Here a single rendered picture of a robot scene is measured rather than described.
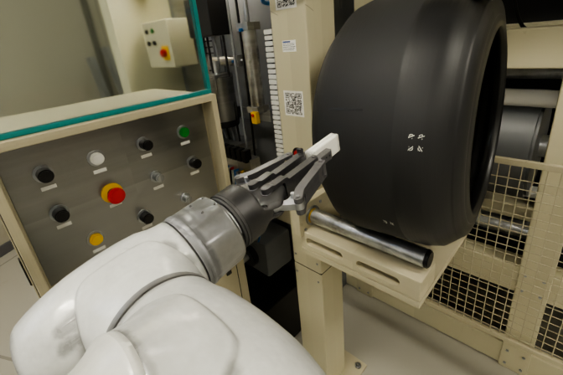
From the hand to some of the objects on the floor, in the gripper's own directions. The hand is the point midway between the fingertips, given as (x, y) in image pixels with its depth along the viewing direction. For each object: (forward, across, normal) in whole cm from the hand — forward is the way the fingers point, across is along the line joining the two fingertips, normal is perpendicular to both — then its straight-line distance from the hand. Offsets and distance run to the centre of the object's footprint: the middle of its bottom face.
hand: (322, 151), depth 51 cm
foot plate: (+19, +34, +128) cm, 133 cm away
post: (+19, +34, +128) cm, 134 cm away
